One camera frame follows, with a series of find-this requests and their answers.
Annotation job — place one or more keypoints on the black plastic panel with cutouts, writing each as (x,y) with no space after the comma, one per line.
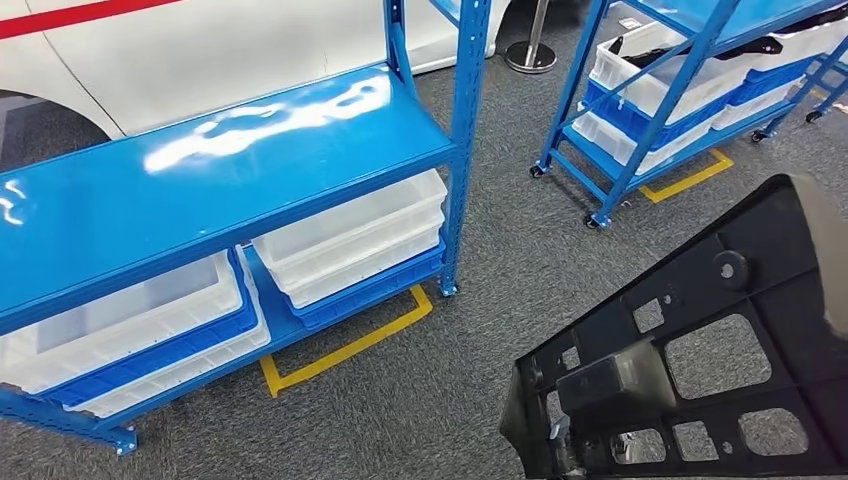
(788,318)
(748,48)
(815,20)

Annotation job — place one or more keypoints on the blue metal shelf rack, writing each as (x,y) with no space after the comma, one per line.
(199,179)

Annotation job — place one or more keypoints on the blue wheeled shelf rack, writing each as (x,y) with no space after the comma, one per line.
(671,99)
(828,89)

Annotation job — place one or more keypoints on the white plastic bin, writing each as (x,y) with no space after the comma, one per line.
(344,225)
(795,56)
(99,344)
(755,109)
(199,371)
(613,146)
(371,275)
(715,79)

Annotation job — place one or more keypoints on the steel stanchion with round base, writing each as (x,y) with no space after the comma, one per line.
(530,56)

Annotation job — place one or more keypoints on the yellow floor tape marking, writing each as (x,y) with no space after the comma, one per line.
(689,179)

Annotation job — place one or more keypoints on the white car with red stripe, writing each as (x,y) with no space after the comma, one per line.
(199,53)

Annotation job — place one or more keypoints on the pale blurred robot shell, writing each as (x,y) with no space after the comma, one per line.
(831,252)

